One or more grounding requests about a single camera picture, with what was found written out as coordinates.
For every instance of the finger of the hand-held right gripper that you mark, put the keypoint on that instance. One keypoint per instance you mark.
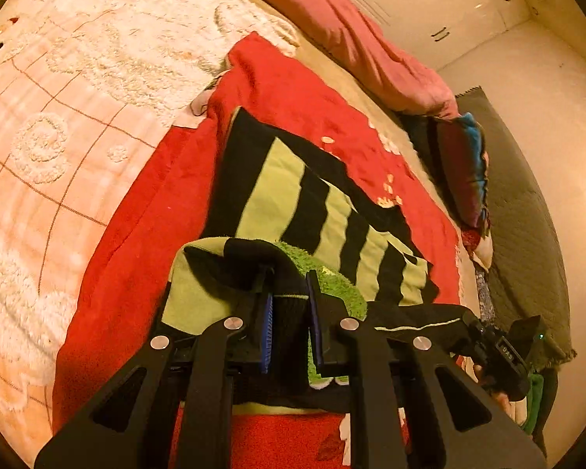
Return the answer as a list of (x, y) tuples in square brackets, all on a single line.
[(478, 334)]

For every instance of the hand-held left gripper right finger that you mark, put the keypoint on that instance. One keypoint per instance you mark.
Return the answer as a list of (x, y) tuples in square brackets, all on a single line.
[(316, 325)]

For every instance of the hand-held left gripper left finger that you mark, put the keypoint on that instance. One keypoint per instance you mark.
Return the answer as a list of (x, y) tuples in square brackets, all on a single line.
[(266, 334)]

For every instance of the green black striped frog sweater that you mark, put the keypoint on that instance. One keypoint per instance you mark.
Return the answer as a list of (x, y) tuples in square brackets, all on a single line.
[(273, 190)]

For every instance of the blue patterned cloth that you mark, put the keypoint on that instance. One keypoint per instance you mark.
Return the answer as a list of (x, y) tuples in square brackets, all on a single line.
[(483, 293)]

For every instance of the cream pillow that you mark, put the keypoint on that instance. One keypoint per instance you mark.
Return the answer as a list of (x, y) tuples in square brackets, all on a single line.
[(483, 251)]

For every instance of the red patterned cloth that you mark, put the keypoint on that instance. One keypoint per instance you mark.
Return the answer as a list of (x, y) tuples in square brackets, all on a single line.
[(471, 238)]

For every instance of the grey quilted headboard cushion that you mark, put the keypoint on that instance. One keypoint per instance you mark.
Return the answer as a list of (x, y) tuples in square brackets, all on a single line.
[(517, 215)]

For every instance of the red floral blanket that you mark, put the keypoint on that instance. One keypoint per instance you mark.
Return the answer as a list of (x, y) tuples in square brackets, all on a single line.
[(151, 229)]

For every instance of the multicoloured striped pillow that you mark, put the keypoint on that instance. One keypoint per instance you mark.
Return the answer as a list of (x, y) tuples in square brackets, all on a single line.
[(464, 166)]

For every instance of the pink duvet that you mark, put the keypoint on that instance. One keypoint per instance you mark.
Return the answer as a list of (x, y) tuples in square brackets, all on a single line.
[(351, 44)]

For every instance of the peach checked fluffy blanket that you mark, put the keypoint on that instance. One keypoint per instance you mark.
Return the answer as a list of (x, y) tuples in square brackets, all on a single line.
[(53, 107)]

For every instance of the white wardrobe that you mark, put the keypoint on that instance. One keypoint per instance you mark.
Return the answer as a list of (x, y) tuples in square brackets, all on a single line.
[(444, 0)]

